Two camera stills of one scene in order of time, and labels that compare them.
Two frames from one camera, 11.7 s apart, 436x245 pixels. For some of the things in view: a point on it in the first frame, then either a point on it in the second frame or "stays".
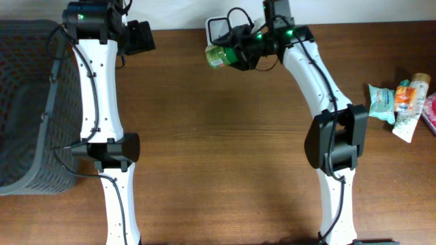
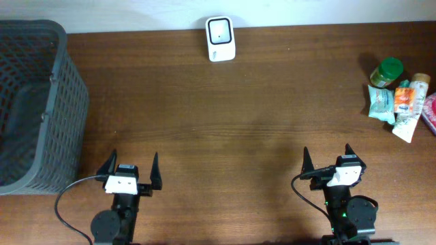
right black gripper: [240, 36] to [319, 180]
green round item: [219, 56] to [389, 69]
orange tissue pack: [405, 99] stays
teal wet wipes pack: [382, 103] stays
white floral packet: [407, 122] stays
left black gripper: [143, 39] to [156, 179]
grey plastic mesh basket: [41, 110] stays
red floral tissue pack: [429, 111] stays
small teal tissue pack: [405, 83] stays
